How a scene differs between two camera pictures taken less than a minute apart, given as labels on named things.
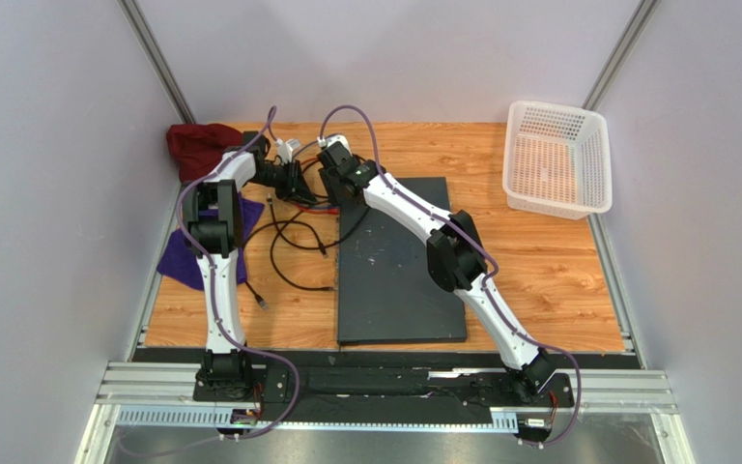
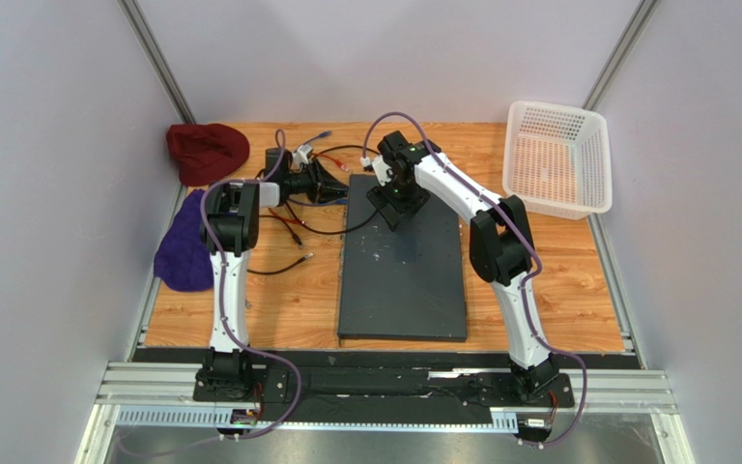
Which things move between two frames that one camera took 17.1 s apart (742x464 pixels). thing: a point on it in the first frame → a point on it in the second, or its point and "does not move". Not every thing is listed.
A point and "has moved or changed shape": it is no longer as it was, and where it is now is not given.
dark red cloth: [197, 148] does not move
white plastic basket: [556, 160] does not move
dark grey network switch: [386, 290] does not move
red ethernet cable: [326, 211] has moved or changed shape
